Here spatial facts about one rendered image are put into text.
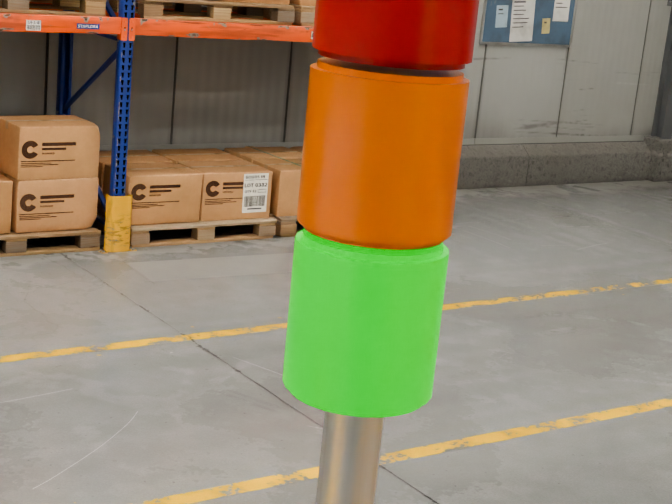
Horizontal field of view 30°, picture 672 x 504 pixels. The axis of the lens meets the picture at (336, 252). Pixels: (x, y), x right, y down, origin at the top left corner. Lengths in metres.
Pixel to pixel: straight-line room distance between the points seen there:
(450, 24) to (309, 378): 0.12
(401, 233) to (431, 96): 0.04
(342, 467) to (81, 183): 8.35
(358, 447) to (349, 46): 0.13
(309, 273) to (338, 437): 0.06
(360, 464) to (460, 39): 0.14
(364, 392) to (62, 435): 5.44
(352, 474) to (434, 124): 0.12
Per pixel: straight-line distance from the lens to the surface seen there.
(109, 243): 8.80
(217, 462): 5.61
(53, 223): 8.73
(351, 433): 0.42
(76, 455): 5.62
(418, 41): 0.37
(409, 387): 0.40
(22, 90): 9.88
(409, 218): 0.38
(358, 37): 0.37
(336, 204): 0.38
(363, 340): 0.39
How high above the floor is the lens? 2.31
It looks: 14 degrees down
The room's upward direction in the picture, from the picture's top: 6 degrees clockwise
